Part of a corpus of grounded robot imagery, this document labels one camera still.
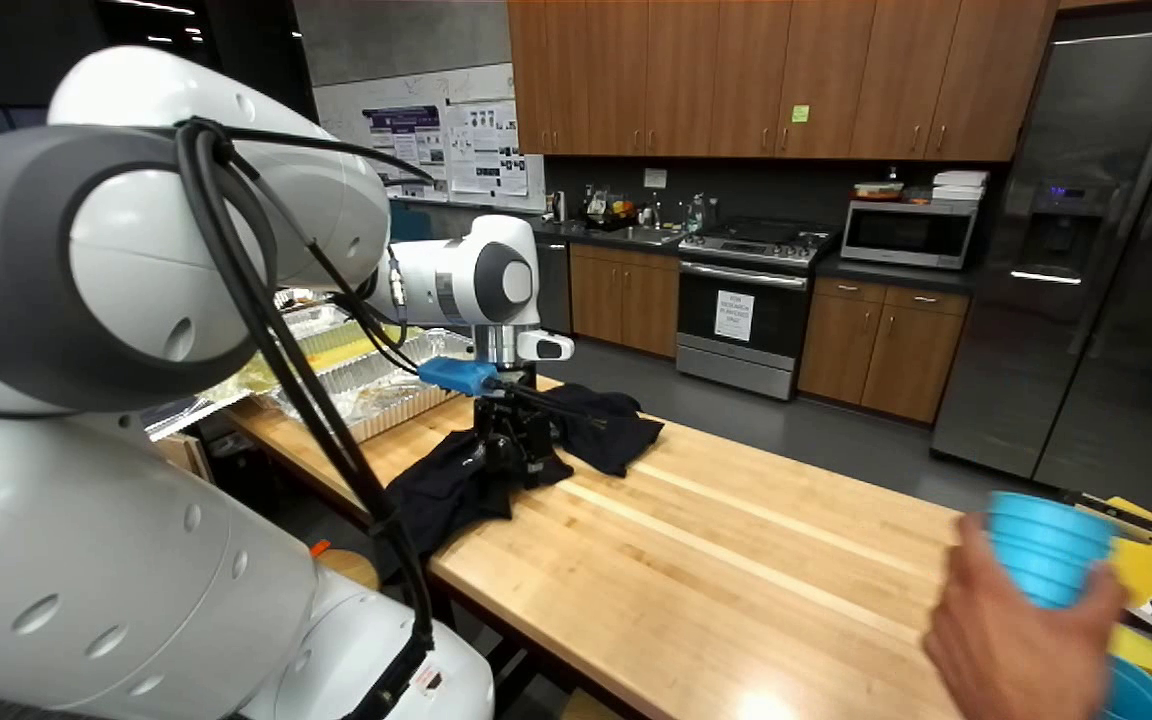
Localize large blue plastic cup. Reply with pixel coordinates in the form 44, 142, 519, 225
985, 490, 1120, 617

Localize black dishwasher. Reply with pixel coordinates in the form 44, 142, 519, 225
530, 236, 575, 338

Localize person's bare hand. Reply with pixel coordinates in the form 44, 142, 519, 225
920, 511, 1128, 720

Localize brown wooden base cabinet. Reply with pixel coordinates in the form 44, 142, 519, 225
794, 274, 972, 428
566, 241, 684, 366

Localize white paper on oven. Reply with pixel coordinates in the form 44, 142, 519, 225
712, 289, 760, 345

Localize brown wooden wall cabinets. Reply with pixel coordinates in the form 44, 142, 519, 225
509, 0, 1065, 164

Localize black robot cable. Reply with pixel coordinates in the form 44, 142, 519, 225
171, 116, 490, 720

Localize white containers on microwave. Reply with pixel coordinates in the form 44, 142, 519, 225
928, 169, 992, 207

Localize stainless steel fridge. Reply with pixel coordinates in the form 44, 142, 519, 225
932, 3, 1152, 534

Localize small yellow sticky pad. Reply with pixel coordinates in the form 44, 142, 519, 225
1107, 620, 1152, 680

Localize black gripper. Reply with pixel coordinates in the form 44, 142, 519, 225
472, 375, 575, 494

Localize stainless steel oven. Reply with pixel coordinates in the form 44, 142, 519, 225
670, 232, 831, 403

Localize black cloth shirt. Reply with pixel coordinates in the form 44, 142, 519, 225
380, 380, 667, 589

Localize silver foil baking tray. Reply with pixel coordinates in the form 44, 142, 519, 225
264, 348, 474, 447

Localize wooden stool orange legs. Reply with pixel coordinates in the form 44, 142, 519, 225
305, 535, 383, 593

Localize stainless steel microwave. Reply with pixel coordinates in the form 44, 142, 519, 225
837, 196, 985, 277

